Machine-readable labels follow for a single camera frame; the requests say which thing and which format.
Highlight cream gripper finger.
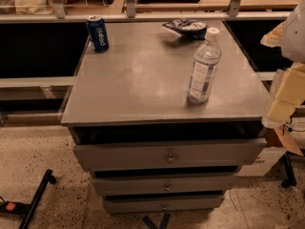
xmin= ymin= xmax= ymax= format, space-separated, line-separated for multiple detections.
xmin=261 ymin=62 xmax=305 ymax=129
xmin=260 ymin=22 xmax=284 ymax=48

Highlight clear plastic water bottle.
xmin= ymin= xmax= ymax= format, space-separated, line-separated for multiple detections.
xmin=188 ymin=28 xmax=222 ymax=104

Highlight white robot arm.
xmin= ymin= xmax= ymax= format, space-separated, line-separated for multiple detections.
xmin=260 ymin=0 xmax=305 ymax=129

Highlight blue pepsi can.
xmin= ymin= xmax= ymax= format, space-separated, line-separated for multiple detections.
xmin=86 ymin=15 xmax=109 ymax=52

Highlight cardboard box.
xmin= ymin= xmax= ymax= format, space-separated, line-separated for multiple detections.
xmin=238 ymin=127 xmax=303 ymax=177

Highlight dark crumpled snack bag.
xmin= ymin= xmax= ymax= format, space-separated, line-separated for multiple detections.
xmin=162 ymin=18 xmax=208 ymax=40

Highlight top grey drawer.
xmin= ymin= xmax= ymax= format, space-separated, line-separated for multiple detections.
xmin=73 ymin=138 xmax=267 ymax=172

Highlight grey drawer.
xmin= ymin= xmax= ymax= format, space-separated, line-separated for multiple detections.
xmin=92 ymin=173 xmax=238 ymax=197
xmin=103 ymin=195 xmax=224 ymax=214
xmin=73 ymin=138 xmax=267 ymax=172

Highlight black stand leg right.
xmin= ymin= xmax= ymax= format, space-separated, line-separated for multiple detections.
xmin=281 ymin=153 xmax=296 ymax=188

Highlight black stand leg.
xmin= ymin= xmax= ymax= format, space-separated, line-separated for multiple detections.
xmin=281 ymin=153 xmax=296 ymax=188
xmin=0 ymin=169 xmax=56 ymax=229

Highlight middle grey drawer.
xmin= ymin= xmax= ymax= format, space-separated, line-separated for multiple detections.
xmin=92 ymin=173 xmax=238 ymax=197

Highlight blue tape cross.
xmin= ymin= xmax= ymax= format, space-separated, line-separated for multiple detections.
xmin=141 ymin=213 xmax=172 ymax=229

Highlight bottom grey drawer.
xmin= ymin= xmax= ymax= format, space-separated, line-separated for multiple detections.
xmin=103 ymin=195 xmax=224 ymax=214

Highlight black stand leg left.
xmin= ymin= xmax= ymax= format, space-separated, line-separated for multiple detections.
xmin=0 ymin=169 xmax=56 ymax=229

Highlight metal frame rail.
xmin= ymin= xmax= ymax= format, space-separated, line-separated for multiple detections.
xmin=0 ymin=0 xmax=303 ymax=24

